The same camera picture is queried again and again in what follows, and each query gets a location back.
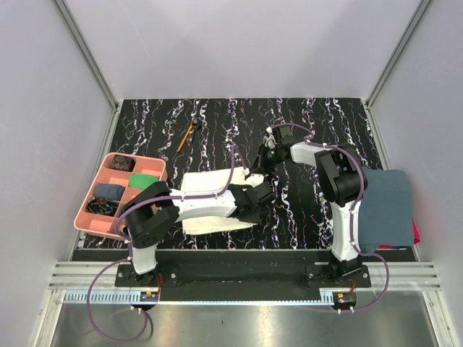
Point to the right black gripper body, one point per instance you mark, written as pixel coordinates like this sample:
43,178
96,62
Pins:
268,159

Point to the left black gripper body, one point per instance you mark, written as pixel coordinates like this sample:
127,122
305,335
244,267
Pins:
254,217

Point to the white cloth napkin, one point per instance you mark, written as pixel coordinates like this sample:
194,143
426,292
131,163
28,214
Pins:
207,181

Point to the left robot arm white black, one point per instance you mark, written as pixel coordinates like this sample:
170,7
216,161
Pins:
150,215

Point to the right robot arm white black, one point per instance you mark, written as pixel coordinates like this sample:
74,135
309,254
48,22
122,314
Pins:
342,182

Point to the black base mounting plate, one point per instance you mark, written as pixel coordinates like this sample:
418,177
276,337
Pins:
242,275

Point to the green cloth in tray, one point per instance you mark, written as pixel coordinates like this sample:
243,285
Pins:
141,181

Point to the blue folded cloth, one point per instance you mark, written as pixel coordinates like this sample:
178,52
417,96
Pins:
385,215

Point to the pink compartment tray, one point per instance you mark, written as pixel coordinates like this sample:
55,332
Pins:
101,225

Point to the dark patterned cloth in tray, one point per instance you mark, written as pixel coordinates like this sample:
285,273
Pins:
122,163

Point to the grey blue cloth in tray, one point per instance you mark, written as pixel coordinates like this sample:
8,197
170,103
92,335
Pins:
113,192

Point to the magenta cloth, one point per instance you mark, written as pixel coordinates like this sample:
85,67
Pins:
416,232

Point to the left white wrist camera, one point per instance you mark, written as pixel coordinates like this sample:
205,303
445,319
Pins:
254,179

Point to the black handled utensil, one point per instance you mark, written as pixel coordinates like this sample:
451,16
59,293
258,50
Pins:
195,125

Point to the orange handled utensil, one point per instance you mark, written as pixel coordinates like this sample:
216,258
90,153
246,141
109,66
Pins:
183,138

